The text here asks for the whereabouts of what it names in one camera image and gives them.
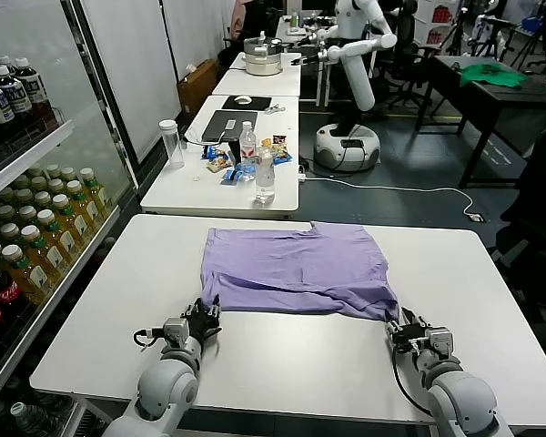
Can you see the orange snack packet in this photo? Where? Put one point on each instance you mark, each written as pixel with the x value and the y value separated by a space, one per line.
pixel 266 142

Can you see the floor socket box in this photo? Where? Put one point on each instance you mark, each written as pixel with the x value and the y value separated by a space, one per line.
pixel 475 217

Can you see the black camera tripod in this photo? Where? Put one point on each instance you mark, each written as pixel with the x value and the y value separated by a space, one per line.
pixel 455 37

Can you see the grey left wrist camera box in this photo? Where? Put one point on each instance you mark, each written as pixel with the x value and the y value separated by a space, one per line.
pixel 175 331

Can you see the white wheeled robot body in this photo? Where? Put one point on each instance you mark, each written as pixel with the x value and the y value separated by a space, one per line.
pixel 346 151

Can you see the blue snack packet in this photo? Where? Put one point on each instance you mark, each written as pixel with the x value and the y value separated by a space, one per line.
pixel 283 157
pixel 210 151
pixel 248 171
pixel 231 175

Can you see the small grey clip object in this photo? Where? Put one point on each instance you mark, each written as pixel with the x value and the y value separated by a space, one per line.
pixel 274 108

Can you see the white power strip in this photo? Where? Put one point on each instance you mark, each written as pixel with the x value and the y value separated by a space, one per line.
pixel 301 173

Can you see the green cloth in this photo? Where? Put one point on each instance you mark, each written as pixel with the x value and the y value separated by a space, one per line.
pixel 490 75

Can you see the brown snack packet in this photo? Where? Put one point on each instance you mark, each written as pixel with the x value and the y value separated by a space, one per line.
pixel 280 139

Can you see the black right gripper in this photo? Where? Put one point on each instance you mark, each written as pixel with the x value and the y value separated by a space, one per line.
pixel 411 340

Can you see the white table with steamer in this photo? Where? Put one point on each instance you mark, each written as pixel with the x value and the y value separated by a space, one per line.
pixel 255 83

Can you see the small green bottle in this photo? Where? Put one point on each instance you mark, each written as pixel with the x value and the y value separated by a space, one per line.
pixel 295 19

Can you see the water bottle red label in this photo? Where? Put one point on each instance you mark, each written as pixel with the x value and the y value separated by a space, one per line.
pixel 248 145

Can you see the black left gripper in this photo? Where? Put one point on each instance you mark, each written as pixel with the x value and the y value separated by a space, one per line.
pixel 202 325

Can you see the white table with snacks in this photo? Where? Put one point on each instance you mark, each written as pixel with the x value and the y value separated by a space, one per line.
pixel 186 190

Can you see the brown cardboard box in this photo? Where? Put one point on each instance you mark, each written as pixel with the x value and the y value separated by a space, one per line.
pixel 195 88

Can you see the tall clear water bottle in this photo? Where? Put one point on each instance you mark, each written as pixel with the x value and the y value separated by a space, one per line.
pixel 265 181

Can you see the glass door drink cabinet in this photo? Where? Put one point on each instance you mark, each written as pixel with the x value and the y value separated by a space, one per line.
pixel 27 156

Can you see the green cap water bottle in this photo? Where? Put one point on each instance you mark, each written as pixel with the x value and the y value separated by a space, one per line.
pixel 25 419

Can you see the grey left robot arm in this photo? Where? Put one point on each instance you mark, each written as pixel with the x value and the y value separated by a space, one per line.
pixel 168 387

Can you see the white cluttered table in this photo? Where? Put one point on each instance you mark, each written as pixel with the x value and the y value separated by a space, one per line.
pixel 296 34

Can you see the black laptop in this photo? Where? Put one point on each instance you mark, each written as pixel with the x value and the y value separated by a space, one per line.
pixel 229 124

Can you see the white computer mouse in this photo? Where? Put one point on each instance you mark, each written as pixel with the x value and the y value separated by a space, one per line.
pixel 241 99

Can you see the black mouse pad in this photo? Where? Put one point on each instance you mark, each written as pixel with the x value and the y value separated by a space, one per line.
pixel 259 102

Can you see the white robot arm bent elbow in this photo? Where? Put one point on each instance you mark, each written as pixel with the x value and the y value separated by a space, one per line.
pixel 356 47

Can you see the white snack packet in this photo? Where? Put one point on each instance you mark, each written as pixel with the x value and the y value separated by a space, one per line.
pixel 280 147

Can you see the clear tumbler white lid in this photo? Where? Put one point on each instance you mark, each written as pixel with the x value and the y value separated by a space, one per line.
pixel 173 145

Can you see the yellowish snack packet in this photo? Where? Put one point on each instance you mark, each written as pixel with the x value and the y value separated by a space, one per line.
pixel 218 164

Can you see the purple t-shirt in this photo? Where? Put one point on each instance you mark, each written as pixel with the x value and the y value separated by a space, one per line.
pixel 300 273

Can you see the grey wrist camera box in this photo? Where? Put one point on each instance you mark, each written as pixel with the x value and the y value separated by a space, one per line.
pixel 439 341
pixel 175 331

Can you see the pink garment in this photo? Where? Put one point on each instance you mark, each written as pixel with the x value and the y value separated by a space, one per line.
pixel 240 18

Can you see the black office chair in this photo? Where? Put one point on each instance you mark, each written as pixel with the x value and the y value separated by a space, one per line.
pixel 407 35

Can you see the black tilted stand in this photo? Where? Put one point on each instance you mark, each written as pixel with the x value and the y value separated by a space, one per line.
pixel 233 151

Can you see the white shelf red boxes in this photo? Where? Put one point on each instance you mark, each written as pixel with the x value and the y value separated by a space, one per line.
pixel 437 22

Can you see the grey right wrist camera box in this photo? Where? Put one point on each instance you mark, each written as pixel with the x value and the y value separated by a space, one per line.
pixel 439 341

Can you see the large black chair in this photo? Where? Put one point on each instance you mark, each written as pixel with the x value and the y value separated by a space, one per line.
pixel 539 227

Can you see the blue plastic crate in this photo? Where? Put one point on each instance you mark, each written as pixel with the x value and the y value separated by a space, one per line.
pixel 531 23

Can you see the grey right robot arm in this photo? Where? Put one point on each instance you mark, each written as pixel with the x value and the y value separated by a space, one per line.
pixel 459 396

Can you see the black metal table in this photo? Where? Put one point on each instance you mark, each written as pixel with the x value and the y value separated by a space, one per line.
pixel 518 97

